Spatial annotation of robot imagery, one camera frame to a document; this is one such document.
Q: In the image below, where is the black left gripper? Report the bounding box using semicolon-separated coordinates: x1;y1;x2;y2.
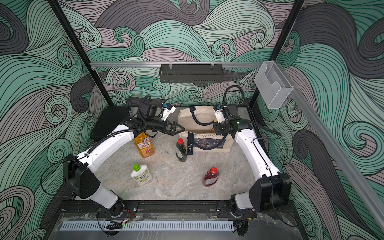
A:
145;119;185;137

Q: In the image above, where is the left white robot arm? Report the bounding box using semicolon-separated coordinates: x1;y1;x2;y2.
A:
63;117;185;218

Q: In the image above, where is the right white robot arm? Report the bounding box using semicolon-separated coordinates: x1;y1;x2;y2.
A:
213;119;292;214

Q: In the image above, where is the cream canvas shopping bag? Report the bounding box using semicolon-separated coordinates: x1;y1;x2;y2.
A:
178;106;234;156

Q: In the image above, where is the large orange soap bottle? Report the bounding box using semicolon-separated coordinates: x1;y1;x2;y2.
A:
134;133;155;158

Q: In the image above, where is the dark green bottle red cap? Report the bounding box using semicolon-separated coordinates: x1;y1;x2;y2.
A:
176;138;187;162

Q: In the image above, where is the white bottle green cap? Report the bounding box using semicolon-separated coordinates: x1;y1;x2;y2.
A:
131;164;153;186

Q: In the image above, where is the black corrugated right cable hose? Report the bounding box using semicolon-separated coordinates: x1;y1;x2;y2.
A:
222;84;283;137

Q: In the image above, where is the black corrugated cable hose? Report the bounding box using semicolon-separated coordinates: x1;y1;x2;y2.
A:
85;94;152;154
222;84;283;137

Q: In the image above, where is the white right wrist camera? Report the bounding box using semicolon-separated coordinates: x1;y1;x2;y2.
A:
214;105;226;124

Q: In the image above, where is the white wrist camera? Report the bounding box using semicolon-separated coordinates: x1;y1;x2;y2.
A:
161;103;176;122
214;105;226;124

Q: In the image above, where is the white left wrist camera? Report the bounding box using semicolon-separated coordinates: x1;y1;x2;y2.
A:
161;103;176;122

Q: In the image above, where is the black corrugated left cable hose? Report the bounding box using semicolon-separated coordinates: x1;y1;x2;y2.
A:
85;94;152;154

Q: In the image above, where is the clear plastic wall bin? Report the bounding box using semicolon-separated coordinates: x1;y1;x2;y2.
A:
255;61;293;110

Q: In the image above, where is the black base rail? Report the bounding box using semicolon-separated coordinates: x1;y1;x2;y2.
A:
98;199;295;220

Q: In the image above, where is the aluminium wall rail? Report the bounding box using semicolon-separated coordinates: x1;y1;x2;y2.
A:
90;61;262;69

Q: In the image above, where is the white slotted cable duct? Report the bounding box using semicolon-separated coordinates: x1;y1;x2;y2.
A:
59;221;235;232

